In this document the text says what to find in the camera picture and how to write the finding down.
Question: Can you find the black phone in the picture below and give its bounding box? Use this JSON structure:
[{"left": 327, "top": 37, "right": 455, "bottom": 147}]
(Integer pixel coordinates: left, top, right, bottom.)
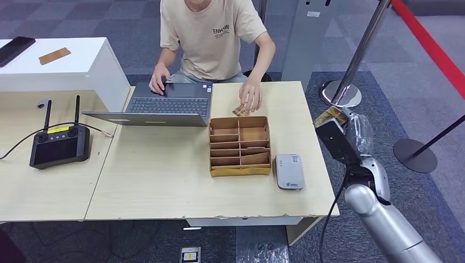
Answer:
[{"left": 0, "top": 36, "right": 36, "bottom": 68}]

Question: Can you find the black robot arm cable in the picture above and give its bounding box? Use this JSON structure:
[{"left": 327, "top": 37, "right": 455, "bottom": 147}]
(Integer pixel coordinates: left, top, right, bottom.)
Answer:
[{"left": 319, "top": 170, "right": 349, "bottom": 263}]

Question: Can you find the black stanchion with round base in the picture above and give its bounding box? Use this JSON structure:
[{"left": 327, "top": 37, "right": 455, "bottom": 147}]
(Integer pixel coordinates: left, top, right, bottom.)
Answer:
[{"left": 393, "top": 114, "right": 465, "bottom": 174}]

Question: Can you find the red barrier belt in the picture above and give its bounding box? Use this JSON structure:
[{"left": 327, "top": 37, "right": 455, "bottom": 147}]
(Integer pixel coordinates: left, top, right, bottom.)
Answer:
[{"left": 390, "top": 0, "right": 465, "bottom": 99}]

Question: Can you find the black remote controller with antennas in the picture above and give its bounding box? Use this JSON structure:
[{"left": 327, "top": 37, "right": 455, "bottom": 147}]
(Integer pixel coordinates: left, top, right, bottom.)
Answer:
[{"left": 29, "top": 95, "right": 91, "bottom": 170}]

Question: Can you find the black controller cable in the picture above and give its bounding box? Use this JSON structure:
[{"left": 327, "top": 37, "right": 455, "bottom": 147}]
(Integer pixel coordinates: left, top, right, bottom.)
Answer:
[{"left": 0, "top": 122, "right": 114, "bottom": 161}]

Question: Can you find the plain brown wooden card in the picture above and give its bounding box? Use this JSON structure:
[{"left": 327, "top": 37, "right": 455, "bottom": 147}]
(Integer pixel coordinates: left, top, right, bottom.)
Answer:
[{"left": 38, "top": 47, "right": 71, "bottom": 66}]

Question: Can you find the person's left hand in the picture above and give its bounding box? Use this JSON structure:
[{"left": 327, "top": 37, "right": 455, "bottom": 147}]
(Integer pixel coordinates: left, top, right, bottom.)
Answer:
[{"left": 239, "top": 77, "right": 263, "bottom": 113}]

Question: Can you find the clear plastic hand wrap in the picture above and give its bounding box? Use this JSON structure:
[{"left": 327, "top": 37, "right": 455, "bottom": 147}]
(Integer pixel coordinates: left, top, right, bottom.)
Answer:
[{"left": 341, "top": 108, "right": 375, "bottom": 158}]

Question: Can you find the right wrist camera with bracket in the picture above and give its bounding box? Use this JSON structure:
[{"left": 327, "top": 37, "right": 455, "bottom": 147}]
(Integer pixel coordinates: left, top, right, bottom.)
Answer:
[{"left": 315, "top": 118, "right": 362, "bottom": 167}]

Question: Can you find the chrome stanchion post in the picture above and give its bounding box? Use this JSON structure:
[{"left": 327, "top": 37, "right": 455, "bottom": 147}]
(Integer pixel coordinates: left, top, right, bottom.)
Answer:
[{"left": 319, "top": 0, "right": 391, "bottom": 109}]

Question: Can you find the person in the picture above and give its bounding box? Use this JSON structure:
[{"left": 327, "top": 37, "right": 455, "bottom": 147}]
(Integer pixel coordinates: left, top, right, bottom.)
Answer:
[{"left": 149, "top": 0, "right": 276, "bottom": 113}]

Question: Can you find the grey kiosk stand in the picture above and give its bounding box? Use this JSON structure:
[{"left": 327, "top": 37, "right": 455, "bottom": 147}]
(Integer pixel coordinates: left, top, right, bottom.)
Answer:
[{"left": 281, "top": 0, "right": 341, "bottom": 92}]

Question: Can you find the grey laptop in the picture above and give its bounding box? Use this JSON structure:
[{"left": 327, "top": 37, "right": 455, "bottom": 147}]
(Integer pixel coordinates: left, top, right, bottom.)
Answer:
[{"left": 82, "top": 82, "right": 214, "bottom": 128}]

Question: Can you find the brown patterned card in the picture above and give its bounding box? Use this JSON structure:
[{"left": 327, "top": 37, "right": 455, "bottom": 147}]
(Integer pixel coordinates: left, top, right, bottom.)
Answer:
[{"left": 232, "top": 104, "right": 251, "bottom": 118}]

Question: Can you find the wooden card organizer box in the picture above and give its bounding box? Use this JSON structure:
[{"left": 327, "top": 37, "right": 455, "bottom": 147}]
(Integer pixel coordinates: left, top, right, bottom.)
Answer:
[{"left": 208, "top": 116, "right": 272, "bottom": 179}]

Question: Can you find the white cabinet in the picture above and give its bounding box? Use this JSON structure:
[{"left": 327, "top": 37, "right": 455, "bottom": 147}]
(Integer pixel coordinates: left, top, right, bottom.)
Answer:
[{"left": 0, "top": 37, "right": 132, "bottom": 113}]

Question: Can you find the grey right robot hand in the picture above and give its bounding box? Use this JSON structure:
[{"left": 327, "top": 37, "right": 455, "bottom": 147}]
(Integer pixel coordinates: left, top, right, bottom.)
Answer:
[{"left": 338, "top": 108, "right": 375, "bottom": 158}]

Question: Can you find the person's right hand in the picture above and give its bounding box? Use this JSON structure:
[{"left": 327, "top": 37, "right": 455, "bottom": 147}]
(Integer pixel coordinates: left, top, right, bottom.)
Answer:
[{"left": 149, "top": 62, "right": 172, "bottom": 96}]

